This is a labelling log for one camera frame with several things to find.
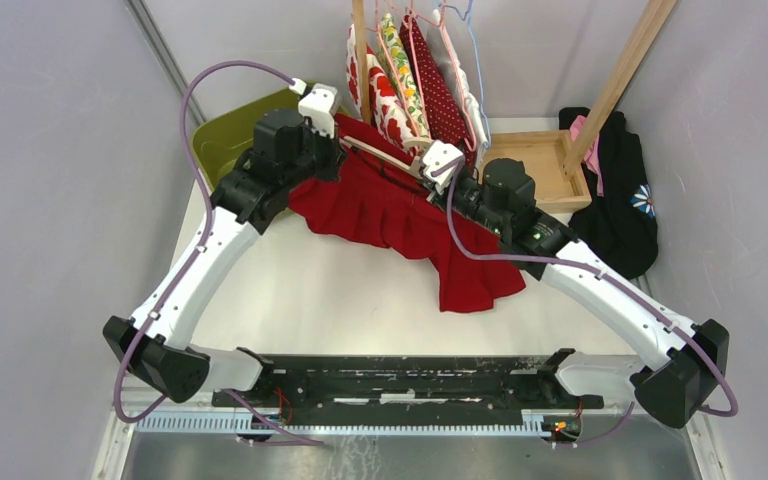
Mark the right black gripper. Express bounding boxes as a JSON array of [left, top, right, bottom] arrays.
[[418, 168, 509, 236]]

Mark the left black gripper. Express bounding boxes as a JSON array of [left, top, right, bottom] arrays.
[[282, 115, 346, 191]]

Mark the red skirt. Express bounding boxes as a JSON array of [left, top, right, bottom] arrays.
[[289, 147, 526, 313]]

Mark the cream plastic hanger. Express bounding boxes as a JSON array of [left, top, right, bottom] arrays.
[[340, 135, 422, 179]]

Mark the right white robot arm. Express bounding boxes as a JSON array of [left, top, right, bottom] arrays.
[[420, 149, 739, 428]]

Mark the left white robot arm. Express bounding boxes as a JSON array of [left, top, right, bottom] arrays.
[[103, 109, 345, 407]]

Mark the wooden clothes rack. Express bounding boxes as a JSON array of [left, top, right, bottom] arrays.
[[350, 0, 678, 215]]

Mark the green plastic basket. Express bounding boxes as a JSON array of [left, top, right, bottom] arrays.
[[190, 90, 298, 191]]

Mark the dark red polka-dot garment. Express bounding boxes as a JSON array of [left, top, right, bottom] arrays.
[[399, 15, 475, 167]]

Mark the red poppy print garment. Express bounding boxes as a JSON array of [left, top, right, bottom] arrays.
[[346, 25, 426, 153]]

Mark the black garment with flower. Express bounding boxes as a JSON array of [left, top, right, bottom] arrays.
[[569, 111, 659, 279]]

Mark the yellow floral print garment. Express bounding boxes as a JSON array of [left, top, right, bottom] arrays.
[[377, 13, 431, 138]]

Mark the white garment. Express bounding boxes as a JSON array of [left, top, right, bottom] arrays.
[[428, 8, 490, 157]]

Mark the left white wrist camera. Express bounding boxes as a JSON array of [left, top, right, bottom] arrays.
[[298, 83, 341, 139]]

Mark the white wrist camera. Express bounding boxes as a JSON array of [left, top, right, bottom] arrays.
[[298, 83, 341, 139], [419, 140, 465, 195]]

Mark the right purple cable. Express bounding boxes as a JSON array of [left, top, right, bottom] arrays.
[[430, 158, 740, 446]]

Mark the purple cable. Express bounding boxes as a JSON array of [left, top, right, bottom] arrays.
[[430, 158, 740, 446], [112, 60, 308, 425]]

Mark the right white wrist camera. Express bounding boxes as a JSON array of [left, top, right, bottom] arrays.
[[419, 140, 465, 195]]

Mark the blue wire hanger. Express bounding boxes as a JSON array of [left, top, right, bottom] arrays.
[[448, 0, 492, 145]]

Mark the pink wire hanger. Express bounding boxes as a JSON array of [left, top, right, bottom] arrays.
[[370, 0, 485, 154]]

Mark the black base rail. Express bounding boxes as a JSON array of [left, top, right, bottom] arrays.
[[211, 348, 631, 428]]

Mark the white slotted cable duct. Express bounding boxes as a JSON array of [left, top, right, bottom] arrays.
[[135, 410, 558, 439]]

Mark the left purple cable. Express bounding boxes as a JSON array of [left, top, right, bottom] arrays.
[[112, 60, 308, 425]]

